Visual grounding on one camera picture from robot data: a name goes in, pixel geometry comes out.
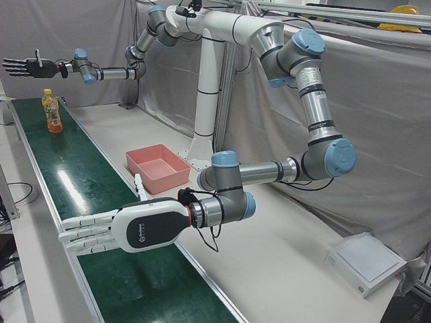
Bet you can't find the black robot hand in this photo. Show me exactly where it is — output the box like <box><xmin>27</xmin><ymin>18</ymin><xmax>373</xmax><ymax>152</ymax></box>
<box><xmin>1</xmin><ymin>49</ymin><xmax>62</xmax><ymax>80</ymax></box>

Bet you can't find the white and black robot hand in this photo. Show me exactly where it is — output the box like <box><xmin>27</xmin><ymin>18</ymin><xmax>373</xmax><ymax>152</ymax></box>
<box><xmin>59</xmin><ymin>173</ymin><xmax>193</xmax><ymax>254</ymax></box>

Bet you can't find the orange drink bottle yellow cap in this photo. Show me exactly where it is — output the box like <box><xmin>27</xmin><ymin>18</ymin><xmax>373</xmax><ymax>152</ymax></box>
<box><xmin>41</xmin><ymin>88</ymin><xmax>64</xmax><ymax>134</ymax></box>

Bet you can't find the pink plastic basket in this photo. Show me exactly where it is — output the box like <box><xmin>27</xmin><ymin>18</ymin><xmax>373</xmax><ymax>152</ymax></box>
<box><xmin>125</xmin><ymin>143</ymin><xmax>192</xmax><ymax>195</ymax></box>

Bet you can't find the grey fabric curtain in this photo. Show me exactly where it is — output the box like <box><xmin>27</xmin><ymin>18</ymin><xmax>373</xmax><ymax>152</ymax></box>
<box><xmin>134</xmin><ymin>0</ymin><xmax>431</xmax><ymax>293</ymax></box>
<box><xmin>0</xmin><ymin>0</ymin><xmax>141</xmax><ymax>108</ymax></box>

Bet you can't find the white conveyor control box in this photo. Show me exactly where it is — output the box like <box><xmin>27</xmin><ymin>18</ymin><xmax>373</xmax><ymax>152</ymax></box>
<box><xmin>0</xmin><ymin>96</ymin><xmax>13</xmax><ymax>126</ymax></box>

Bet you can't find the white robot torso column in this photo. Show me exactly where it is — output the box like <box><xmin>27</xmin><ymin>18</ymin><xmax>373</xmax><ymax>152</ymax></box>
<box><xmin>164</xmin><ymin>5</ymin><xmax>284</xmax><ymax>169</ymax></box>

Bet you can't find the white flat box device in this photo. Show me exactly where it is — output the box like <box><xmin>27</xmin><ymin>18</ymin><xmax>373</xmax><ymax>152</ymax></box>
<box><xmin>324</xmin><ymin>232</ymin><xmax>408</xmax><ymax>299</ymax></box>

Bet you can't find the yellow hard hat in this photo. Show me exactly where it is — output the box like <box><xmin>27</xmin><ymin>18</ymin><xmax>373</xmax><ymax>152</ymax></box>
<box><xmin>390</xmin><ymin>5</ymin><xmax>420</xmax><ymax>15</ymax></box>
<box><xmin>376</xmin><ymin>22</ymin><xmax>422</xmax><ymax>34</ymax></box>

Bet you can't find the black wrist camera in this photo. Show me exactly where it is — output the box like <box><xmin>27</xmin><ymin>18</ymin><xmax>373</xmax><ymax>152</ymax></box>
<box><xmin>177</xmin><ymin>188</ymin><xmax>197</xmax><ymax>207</ymax></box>

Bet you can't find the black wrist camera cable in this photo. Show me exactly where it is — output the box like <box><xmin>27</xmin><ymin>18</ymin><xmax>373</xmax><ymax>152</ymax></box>
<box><xmin>193</xmin><ymin>190</ymin><xmax>224</xmax><ymax>253</ymax></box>

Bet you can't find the green conveyor belt aluminium frame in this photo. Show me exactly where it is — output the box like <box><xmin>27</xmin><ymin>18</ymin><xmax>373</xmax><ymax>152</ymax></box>
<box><xmin>8</xmin><ymin>96</ymin><xmax>252</xmax><ymax>323</ymax></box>

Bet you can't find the black cable loop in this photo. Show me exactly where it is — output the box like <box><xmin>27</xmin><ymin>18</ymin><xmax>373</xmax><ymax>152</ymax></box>
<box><xmin>5</xmin><ymin>181</ymin><xmax>38</xmax><ymax>205</ymax></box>

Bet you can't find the aluminium frame leg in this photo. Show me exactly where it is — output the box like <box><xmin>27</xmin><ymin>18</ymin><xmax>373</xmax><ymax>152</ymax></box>
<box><xmin>0</xmin><ymin>164</ymin><xmax>20</xmax><ymax>220</ymax></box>

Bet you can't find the aluminium post behind torso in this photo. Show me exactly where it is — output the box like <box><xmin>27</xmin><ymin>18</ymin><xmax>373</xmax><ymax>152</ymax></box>
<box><xmin>214</xmin><ymin>42</ymin><xmax>238</xmax><ymax>154</ymax></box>

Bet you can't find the black camera on mount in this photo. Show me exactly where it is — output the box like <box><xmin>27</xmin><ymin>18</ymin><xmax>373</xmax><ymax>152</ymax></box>
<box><xmin>174</xmin><ymin>0</ymin><xmax>203</xmax><ymax>18</ymax></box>

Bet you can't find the aluminium frame rail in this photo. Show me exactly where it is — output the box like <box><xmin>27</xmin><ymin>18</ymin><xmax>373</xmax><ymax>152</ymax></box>
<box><xmin>240</xmin><ymin>0</ymin><xmax>431</xmax><ymax>30</ymax></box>

